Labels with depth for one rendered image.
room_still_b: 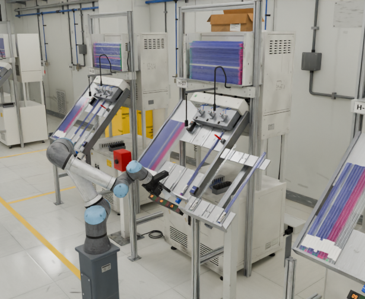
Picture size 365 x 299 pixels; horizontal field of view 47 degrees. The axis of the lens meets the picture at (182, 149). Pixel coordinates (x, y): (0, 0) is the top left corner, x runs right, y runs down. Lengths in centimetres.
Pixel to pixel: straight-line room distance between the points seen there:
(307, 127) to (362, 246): 243
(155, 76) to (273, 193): 163
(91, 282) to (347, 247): 135
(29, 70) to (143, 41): 328
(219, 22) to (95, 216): 179
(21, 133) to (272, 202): 468
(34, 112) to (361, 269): 583
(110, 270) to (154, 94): 205
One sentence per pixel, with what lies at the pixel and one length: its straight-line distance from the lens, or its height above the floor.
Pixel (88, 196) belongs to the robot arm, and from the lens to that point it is 245.
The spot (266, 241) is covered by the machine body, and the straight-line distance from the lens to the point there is 330.
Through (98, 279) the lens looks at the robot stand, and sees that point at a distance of 245.
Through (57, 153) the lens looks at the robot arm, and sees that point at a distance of 227.
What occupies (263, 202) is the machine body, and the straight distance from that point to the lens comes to 311.
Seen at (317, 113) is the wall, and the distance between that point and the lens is 422.
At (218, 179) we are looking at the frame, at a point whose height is 65.
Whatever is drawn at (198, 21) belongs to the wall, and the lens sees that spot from 529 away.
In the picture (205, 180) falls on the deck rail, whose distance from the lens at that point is 262.
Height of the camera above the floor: 171
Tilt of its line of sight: 16 degrees down
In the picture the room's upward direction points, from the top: straight up
